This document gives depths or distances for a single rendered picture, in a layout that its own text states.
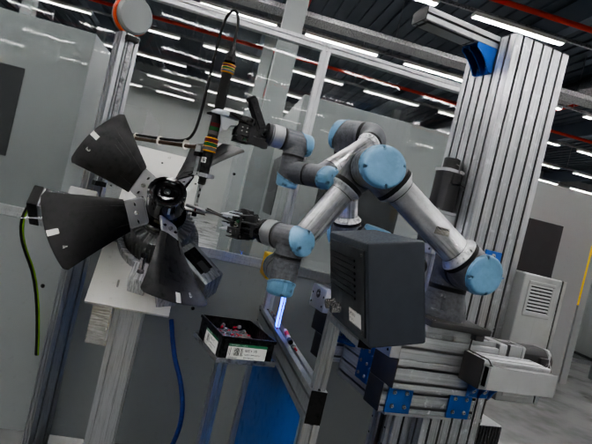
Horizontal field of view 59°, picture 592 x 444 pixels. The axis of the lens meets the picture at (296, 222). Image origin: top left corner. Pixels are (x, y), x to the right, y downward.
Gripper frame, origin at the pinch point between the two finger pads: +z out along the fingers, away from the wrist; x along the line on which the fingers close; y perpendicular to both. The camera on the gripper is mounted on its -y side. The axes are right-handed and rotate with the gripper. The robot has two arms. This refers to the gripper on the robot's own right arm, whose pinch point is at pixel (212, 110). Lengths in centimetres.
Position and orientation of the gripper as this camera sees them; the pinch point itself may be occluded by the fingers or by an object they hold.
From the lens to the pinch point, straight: 172.1
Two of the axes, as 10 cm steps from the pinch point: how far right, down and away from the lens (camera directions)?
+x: -3.6, -1.0, 9.3
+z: -9.0, -2.1, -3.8
